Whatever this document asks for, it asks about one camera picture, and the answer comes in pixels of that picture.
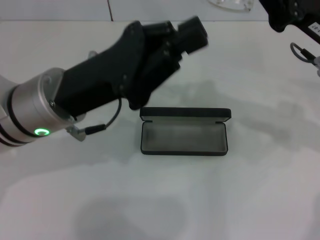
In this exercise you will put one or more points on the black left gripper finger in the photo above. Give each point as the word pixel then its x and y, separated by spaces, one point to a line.
pixel 190 28
pixel 195 43

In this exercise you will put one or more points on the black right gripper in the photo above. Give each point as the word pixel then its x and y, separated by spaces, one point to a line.
pixel 282 12

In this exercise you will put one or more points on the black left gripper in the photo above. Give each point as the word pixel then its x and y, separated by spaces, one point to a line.
pixel 100 80

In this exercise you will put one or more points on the clear white glasses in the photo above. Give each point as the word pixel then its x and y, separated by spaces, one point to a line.
pixel 225 5

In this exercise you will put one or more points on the black glasses case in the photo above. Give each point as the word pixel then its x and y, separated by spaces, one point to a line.
pixel 185 140

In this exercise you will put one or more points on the silver cylindrical connector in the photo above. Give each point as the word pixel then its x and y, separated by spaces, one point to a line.
pixel 92 53

